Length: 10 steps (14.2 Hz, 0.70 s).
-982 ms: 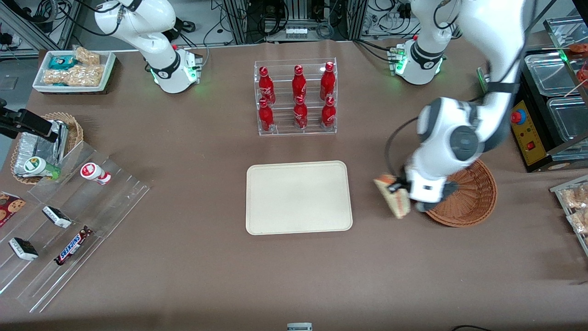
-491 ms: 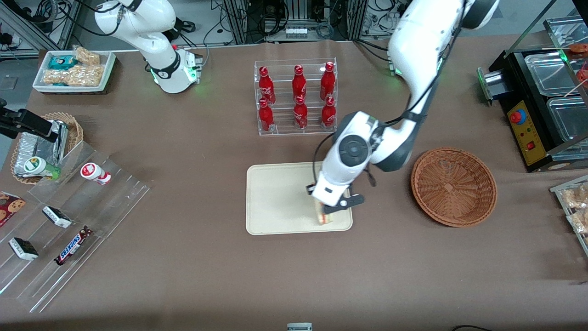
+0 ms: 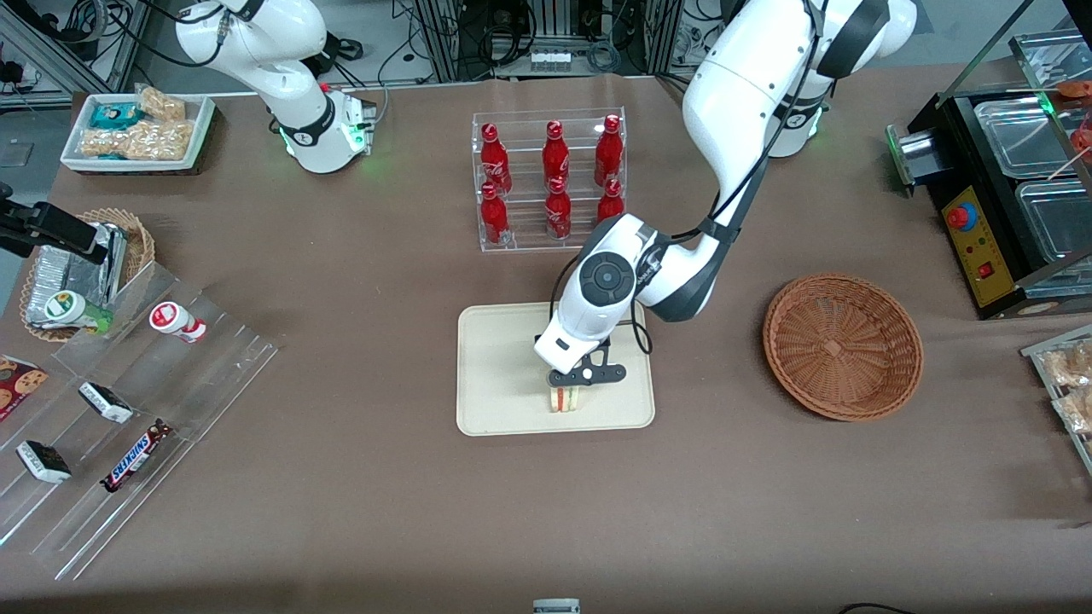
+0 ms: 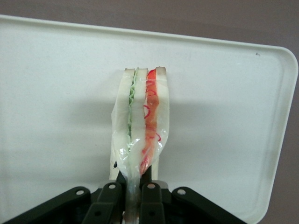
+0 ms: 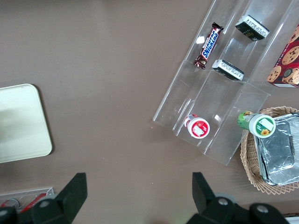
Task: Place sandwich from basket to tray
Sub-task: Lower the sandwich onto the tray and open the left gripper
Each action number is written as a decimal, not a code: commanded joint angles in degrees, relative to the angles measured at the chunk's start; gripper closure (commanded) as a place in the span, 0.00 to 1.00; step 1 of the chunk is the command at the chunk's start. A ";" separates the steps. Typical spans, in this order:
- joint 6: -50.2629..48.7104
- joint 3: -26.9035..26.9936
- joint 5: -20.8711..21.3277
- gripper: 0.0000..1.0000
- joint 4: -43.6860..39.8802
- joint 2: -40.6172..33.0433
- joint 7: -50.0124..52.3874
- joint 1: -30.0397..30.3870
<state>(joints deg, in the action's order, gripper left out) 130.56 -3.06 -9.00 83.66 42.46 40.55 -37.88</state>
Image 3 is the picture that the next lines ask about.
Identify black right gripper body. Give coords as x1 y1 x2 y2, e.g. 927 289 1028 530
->
0 201 39 257

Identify beige plastic tray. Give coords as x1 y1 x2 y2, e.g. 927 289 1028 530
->
457 303 656 437

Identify small brown wicker basket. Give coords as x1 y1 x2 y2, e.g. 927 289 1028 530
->
19 207 156 343

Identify large brown wicker basket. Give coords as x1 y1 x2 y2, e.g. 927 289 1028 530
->
764 273 925 423

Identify silver foil snack pack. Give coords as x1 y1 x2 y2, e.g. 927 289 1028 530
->
26 222 129 329

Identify white green yoghurt bottle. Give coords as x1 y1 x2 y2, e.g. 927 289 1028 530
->
43 290 113 333

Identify white snack bin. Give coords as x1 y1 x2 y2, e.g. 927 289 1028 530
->
60 92 216 176

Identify large rice cracker bag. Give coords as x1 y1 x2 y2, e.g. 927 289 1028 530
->
81 119 195 161

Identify teal snack pack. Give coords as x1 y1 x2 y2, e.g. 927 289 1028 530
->
90 102 142 130

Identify red cola bottle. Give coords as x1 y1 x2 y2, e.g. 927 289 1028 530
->
597 177 626 225
546 177 572 240
543 120 571 184
595 114 624 184
480 182 511 246
479 123 513 195

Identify white red yoghurt bottle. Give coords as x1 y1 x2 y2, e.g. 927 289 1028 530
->
149 301 207 344

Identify small rice cracker bag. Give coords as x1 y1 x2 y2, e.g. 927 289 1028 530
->
137 85 187 121

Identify red cookie pack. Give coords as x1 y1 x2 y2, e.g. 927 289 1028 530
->
0 356 49 421

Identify black white snack bar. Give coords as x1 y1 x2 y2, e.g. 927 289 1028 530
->
78 382 135 425
17 440 73 484

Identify clear acrylic bottle rack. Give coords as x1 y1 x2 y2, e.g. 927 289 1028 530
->
472 107 628 254

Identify clear acrylic tiered display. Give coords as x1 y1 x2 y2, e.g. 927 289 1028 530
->
0 260 279 582

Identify snickers chocolate bar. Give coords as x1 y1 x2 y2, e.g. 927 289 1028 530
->
101 418 176 494

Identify aluminium equipment rack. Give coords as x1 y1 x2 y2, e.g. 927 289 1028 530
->
414 0 683 83

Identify black food warmer yellow panel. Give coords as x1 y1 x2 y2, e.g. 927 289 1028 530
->
886 30 1092 321

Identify clear bag of crackers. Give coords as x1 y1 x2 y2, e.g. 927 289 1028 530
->
1054 388 1092 433
1043 341 1092 386

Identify steel warmer pan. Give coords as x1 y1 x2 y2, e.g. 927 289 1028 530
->
974 96 1072 180
1015 179 1092 265

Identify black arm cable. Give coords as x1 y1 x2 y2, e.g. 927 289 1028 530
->
631 0 833 357

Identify aluminium frame with cables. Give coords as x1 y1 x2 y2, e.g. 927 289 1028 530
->
0 0 142 107

